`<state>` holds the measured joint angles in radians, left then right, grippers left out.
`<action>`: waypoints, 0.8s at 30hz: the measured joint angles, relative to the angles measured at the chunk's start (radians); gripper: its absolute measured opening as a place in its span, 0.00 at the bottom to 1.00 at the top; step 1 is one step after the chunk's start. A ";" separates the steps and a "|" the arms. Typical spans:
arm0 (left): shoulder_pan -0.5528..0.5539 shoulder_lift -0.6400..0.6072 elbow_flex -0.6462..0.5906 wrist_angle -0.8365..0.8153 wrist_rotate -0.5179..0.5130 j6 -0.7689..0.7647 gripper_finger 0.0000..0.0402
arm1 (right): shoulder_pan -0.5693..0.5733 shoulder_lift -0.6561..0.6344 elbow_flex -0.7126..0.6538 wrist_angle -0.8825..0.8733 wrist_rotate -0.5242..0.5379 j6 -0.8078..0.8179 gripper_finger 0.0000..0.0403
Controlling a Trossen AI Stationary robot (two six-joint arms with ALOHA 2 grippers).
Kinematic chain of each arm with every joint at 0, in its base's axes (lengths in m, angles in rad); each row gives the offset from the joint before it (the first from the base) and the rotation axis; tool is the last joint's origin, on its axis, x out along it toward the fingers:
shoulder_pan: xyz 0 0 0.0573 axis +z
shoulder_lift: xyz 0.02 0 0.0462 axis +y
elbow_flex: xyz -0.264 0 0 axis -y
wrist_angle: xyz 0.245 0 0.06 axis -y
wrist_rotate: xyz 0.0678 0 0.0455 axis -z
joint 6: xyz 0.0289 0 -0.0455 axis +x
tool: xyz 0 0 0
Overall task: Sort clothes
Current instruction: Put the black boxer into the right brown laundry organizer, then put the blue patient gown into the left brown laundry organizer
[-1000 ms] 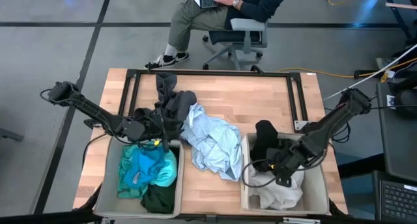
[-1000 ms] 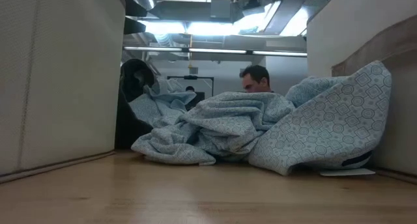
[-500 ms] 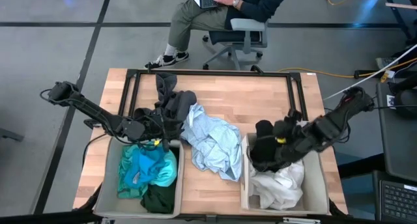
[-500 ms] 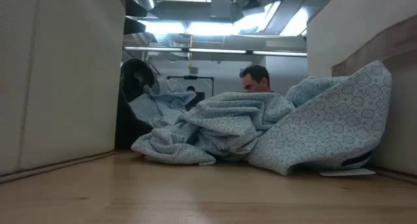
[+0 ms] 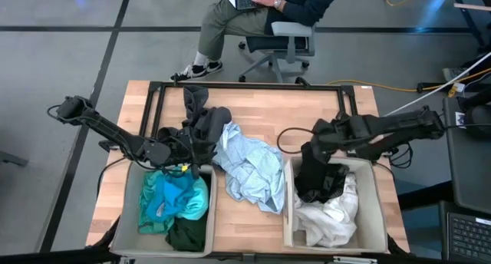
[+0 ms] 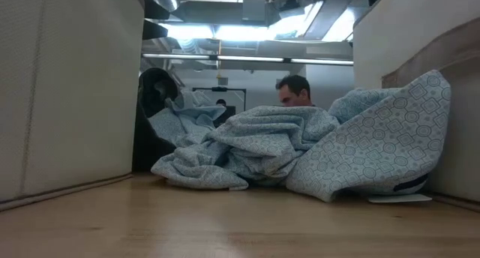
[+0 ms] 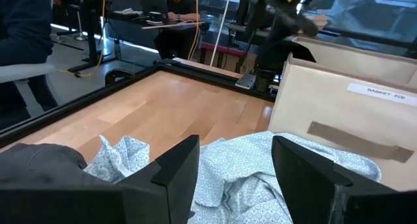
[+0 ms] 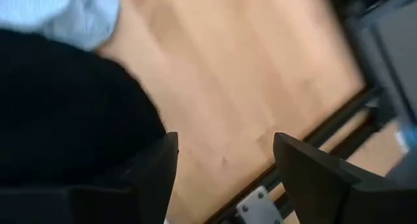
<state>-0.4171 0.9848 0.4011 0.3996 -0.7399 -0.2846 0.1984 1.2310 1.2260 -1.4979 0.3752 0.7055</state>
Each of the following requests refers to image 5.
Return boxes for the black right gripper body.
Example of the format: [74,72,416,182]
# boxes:
[309,112,360,157]

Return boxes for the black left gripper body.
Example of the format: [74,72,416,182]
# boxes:
[168,126,216,169]

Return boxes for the teal garment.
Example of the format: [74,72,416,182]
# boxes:
[137,170,210,236]

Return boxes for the dark grey trousers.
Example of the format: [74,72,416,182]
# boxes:
[157,84,233,150]

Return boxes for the bright blue garment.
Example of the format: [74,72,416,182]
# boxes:
[147,173,197,224]

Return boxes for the black garment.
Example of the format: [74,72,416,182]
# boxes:
[294,140,351,204]

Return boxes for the dark green garment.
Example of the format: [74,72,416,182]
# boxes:
[165,213,209,253]

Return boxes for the light blue patterned shirt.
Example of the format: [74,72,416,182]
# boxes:
[212,120,287,215]

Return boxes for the beige fabric bin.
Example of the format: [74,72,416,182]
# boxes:
[282,155,389,255]
[110,160,219,259]

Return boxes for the white garment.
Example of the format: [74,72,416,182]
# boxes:
[292,171,360,249]

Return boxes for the grey office chair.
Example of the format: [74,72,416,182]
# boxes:
[237,21,318,84]

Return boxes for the person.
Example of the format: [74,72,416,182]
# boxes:
[170,0,344,82]

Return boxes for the black keyboard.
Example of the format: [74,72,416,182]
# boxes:
[446,211,491,262]

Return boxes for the black stand with wooden plank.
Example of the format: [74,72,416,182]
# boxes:
[383,0,491,52]

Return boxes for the black looped cable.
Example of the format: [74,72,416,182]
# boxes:
[276,127,317,155]

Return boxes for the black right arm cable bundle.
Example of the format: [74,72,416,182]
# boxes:
[386,142,414,170]

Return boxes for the black metal table frame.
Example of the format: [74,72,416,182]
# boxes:
[138,76,360,143]

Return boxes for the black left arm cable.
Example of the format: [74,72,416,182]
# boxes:
[95,156,128,198]

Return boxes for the white floor cable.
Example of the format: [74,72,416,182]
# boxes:
[383,51,491,117]

